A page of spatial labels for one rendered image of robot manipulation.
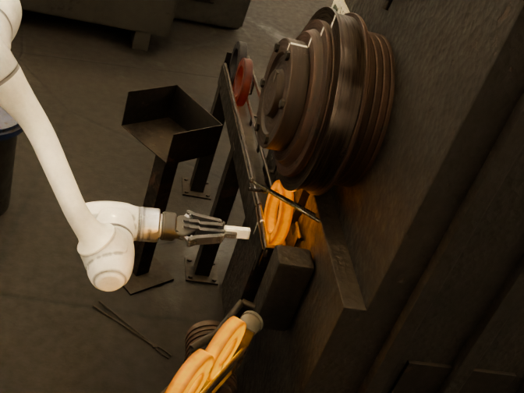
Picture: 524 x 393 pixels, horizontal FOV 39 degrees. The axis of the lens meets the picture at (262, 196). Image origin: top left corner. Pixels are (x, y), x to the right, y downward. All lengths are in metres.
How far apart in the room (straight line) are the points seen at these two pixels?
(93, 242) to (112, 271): 0.08
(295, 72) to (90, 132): 1.98
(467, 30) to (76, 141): 2.34
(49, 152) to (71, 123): 1.88
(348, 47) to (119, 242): 0.70
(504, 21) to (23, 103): 1.03
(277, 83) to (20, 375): 1.26
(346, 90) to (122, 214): 0.64
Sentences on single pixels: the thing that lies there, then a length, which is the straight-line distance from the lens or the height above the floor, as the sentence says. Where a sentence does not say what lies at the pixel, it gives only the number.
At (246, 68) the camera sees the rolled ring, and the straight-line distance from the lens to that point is 2.83.
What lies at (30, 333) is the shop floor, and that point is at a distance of 2.64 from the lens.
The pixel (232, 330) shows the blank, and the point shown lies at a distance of 1.68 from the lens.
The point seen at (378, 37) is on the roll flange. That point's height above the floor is 1.31.
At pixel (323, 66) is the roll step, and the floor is 1.26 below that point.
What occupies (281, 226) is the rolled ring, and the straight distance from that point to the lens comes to 2.03.
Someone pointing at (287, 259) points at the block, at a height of 0.80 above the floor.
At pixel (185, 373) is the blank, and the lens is 1.56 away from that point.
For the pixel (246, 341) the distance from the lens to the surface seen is 1.80.
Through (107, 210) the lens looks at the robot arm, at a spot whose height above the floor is 0.77.
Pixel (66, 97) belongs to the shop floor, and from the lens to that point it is 3.86.
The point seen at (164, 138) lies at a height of 0.60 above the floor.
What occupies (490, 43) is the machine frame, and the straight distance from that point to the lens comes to 1.45.
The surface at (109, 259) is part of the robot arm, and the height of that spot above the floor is 0.77.
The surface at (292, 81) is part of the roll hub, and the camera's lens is 1.77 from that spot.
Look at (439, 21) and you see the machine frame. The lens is 1.67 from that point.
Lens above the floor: 1.95
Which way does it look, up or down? 34 degrees down
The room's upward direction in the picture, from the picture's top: 20 degrees clockwise
